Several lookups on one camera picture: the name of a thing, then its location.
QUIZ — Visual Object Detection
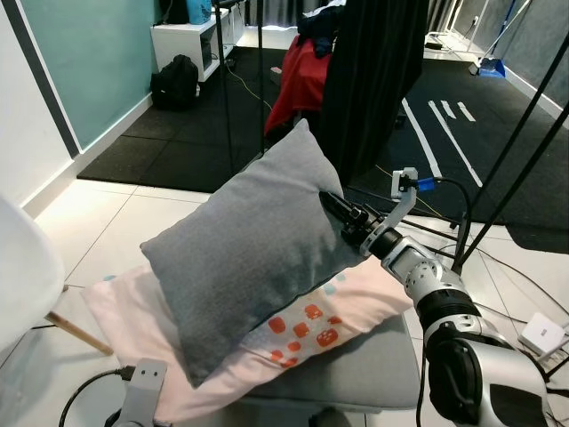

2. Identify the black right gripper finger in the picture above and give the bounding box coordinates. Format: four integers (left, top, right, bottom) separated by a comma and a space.
317, 189, 357, 229

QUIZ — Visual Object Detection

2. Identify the grey fabric pillow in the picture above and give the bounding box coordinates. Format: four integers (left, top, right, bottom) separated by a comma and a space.
140, 118, 370, 389

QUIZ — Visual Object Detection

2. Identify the pink pillow with orange print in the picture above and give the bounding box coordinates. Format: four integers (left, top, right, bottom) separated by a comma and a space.
84, 258, 415, 424

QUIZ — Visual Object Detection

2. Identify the wooden chair leg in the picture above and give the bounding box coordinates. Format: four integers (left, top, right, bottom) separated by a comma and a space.
48, 310, 116, 358

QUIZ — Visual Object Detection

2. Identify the white plastic chair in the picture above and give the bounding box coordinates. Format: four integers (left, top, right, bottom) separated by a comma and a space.
0, 196, 67, 359

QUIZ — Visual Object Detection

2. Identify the red cloth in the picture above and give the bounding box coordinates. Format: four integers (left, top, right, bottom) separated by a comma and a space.
264, 34, 335, 137

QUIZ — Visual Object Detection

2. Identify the black hanging curtain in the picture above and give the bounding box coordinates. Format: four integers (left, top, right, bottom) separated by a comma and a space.
316, 0, 433, 186

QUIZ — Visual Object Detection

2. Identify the black tripod stand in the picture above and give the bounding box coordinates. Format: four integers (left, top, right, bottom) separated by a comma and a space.
452, 34, 569, 275

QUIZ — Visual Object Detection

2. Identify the black floor mat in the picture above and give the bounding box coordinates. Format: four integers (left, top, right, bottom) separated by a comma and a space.
77, 44, 569, 255

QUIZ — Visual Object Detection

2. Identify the black backpack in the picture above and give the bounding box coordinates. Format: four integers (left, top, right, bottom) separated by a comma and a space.
149, 54, 201, 112

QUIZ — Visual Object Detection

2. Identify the blue dustpan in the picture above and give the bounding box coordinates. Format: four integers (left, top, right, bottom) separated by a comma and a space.
477, 56, 509, 79

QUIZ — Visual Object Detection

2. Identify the white power adapter box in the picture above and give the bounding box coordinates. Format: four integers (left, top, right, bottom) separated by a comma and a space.
517, 312, 569, 358

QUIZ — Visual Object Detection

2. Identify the white shelf unit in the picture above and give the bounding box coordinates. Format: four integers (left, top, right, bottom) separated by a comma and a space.
149, 0, 246, 84

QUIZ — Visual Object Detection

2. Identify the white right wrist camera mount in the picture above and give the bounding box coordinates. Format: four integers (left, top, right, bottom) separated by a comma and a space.
391, 166, 437, 230

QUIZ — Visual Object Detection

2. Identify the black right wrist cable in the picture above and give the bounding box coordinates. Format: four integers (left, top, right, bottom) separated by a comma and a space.
418, 177, 474, 268

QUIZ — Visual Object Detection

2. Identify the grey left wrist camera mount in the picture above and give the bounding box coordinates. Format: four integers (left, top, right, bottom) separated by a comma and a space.
114, 359, 169, 427

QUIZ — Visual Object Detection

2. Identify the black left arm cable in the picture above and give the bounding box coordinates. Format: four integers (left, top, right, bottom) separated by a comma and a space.
59, 367, 136, 427

